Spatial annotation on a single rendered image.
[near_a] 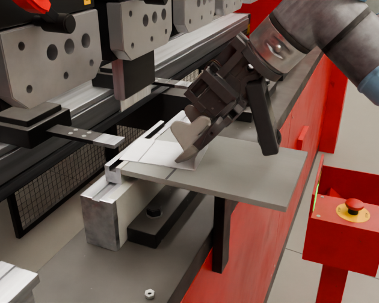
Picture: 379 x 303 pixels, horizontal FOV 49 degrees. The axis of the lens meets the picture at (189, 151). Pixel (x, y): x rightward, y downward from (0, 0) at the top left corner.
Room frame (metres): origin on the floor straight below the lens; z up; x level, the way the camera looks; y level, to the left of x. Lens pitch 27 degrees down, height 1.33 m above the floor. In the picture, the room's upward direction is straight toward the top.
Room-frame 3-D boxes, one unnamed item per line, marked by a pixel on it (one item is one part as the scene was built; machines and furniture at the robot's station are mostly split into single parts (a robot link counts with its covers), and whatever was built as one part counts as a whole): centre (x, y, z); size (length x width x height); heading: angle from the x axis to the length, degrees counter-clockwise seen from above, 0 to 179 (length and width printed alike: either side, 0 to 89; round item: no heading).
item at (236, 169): (0.61, -0.05, 1.00); 0.26 x 0.18 x 0.01; 67
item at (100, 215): (0.72, 0.07, 0.92); 0.39 x 0.06 x 0.10; 157
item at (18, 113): (0.72, 0.24, 1.01); 0.26 x 0.12 x 0.05; 67
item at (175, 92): (1.37, 0.20, 0.81); 0.64 x 0.08 x 0.14; 67
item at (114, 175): (0.68, 0.08, 0.99); 0.20 x 0.03 x 0.03; 157
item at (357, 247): (0.81, -0.37, 0.75); 0.20 x 0.16 x 0.18; 159
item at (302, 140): (1.54, -0.46, 0.59); 0.15 x 0.02 x 0.07; 157
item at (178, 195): (0.68, 0.02, 0.89); 0.30 x 0.05 x 0.03; 157
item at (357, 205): (0.77, -0.36, 0.79); 0.04 x 0.04 x 0.04
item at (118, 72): (0.66, 0.09, 1.13); 0.10 x 0.02 x 0.10; 157
